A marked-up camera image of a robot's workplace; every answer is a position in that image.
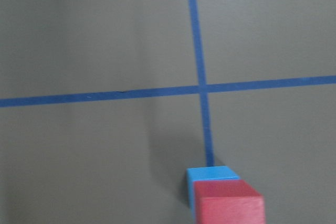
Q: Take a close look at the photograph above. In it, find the blue wooden block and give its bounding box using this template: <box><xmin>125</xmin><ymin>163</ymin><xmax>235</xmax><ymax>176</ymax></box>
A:
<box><xmin>186</xmin><ymin>166</ymin><xmax>240</xmax><ymax>220</ymax></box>

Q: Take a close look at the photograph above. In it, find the red wooden block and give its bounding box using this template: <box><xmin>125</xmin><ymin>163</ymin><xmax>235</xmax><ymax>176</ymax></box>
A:
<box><xmin>194</xmin><ymin>179</ymin><xmax>266</xmax><ymax>224</ymax></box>

